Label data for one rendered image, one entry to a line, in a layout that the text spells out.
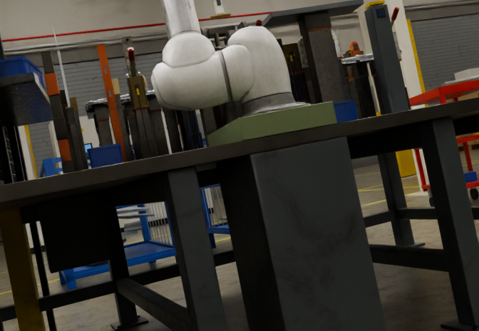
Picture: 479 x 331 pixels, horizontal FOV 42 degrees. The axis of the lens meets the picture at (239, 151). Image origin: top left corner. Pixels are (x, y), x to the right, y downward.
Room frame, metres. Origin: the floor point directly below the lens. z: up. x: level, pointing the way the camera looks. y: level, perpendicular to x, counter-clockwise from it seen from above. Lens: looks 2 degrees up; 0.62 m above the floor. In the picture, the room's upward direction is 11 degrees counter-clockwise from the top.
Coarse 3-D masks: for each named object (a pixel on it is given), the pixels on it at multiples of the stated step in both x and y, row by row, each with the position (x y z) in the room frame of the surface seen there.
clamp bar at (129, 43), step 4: (124, 36) 2.35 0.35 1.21; (128, 36) 2.35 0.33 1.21; (124, 40) 2.35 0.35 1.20; (128, 40) 2.35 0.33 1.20; (124, 44) 2.35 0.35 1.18; (128, 44) 2.35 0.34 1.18; (132, 44) 2.36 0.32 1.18; (124, 48) 2.35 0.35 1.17; (124, 52) 2.36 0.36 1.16; (128, 60) 2.36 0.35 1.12; (128, 64) 2.36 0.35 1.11; (128, 68) 2.36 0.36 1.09; (136, 68) 2.37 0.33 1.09; (128, 72) 2.36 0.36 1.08; (136, 72) 2.37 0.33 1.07
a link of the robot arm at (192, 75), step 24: (168, 0) 1.83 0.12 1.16; (192, 0) 1.86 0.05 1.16; (168, 24) 1.83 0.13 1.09; (192, 24) 1.82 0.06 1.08; (168, 48) 1.79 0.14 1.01; (192, 48) 1.77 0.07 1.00; (168, 72) 1.75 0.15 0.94; (192, 72) 1.75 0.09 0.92; (216, 72) 1.75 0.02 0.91; (168, 96) 1.77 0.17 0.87; (192, 96) 1.76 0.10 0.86; (216, 96) 1.78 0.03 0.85
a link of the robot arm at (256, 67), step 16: (240, 32) 1.79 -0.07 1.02; (256, 32) 1.77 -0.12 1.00; (240, 48) 1.76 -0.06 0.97; (256, 48) 1.76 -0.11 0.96; (272, 48) 1.77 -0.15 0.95; (240, 64) 1.75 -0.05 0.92; (256, 64) 1.75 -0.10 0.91; (272, 64) 1.76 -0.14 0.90; (240, 80) 1.76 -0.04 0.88; (256, 80) 1.76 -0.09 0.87; (272, 80) 1.76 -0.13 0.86; (288, 80) 1.80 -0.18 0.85; (240, 96) 1.79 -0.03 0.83; (256, 96) 1.76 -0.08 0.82
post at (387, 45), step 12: (372, 12) 2.36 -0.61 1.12; (372, 24) 2.37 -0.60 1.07; (384, 24) 2.36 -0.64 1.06; (372, 36) 2.39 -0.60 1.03; (384, 36) 2.36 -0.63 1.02; (372, 48) 2.41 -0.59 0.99; (384, 48) 2.36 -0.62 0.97; (384, 60) 2.36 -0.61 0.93; (396, 60) 2.37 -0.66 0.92; (384, 72) 2.36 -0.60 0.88; (396, 72) 2.37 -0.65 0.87; (384, 84) 2.38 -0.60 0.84; (396, 84) 2.36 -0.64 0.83; (384, 96) 2.40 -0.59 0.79; (396, 96) 2.36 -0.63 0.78; (384, 108) 2.42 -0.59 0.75; (396, 108) 2.36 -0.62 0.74; (408, 108) 2.37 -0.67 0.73
